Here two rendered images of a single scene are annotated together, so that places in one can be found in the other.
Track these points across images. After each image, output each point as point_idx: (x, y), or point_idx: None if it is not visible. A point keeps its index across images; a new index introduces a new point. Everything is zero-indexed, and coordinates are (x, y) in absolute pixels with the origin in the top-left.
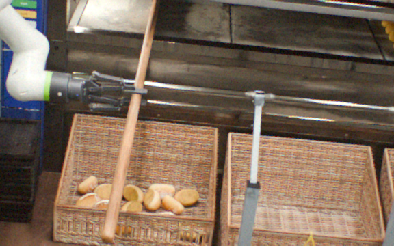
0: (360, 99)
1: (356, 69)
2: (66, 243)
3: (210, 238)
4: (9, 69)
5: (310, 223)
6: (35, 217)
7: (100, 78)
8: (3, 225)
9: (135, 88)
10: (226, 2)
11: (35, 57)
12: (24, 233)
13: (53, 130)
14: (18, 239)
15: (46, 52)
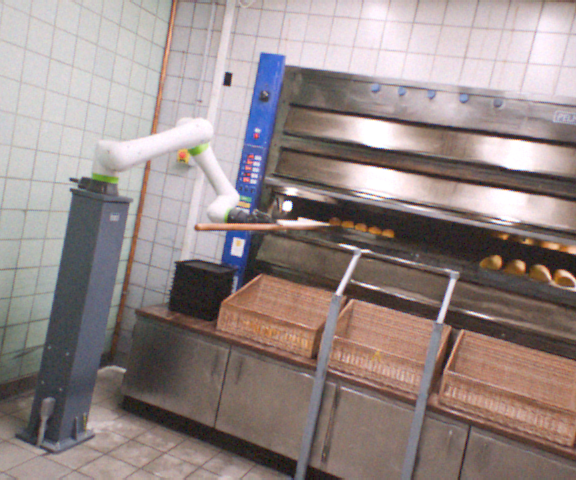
0: (446, 290)
1: (442, 266)
2: (223, 331)
3: (312, 343)
4: (229, 238)
5: (396, 369)
6: (215, 321)
7: (257, 212)
8: (193, 318)
9: (276, 221)
10: (353, 200)
11: (227, 199)
12: (202, 323)
13: (247, 284)
14: (196, 323)
15: (235, 200)
